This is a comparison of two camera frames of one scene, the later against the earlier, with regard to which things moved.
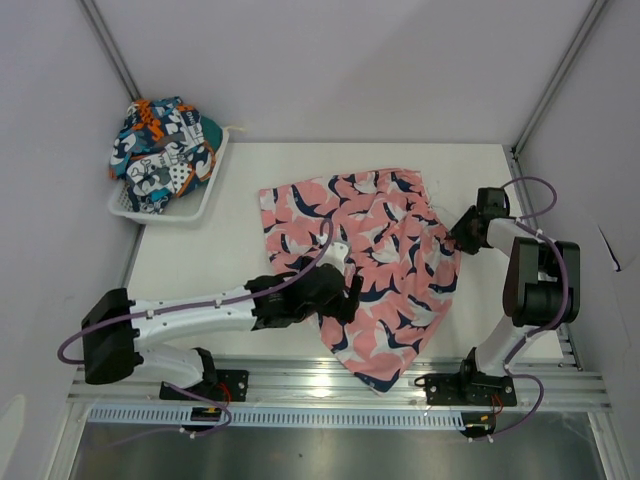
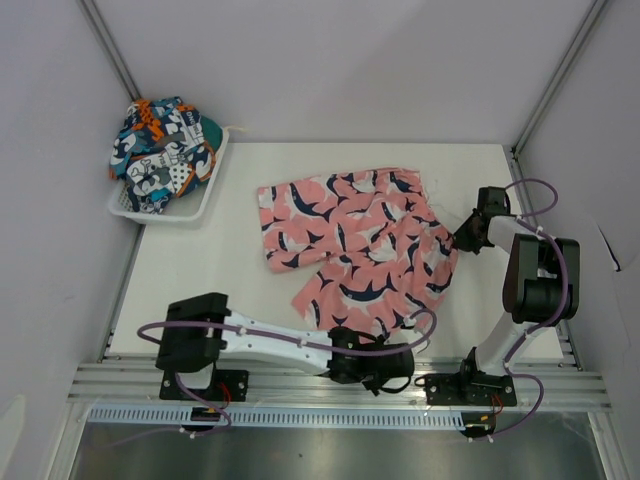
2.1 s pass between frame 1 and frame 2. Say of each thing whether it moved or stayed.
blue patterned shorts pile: stayed
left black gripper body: moved
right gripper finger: stayed
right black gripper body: stayed
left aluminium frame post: stayed
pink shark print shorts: moved
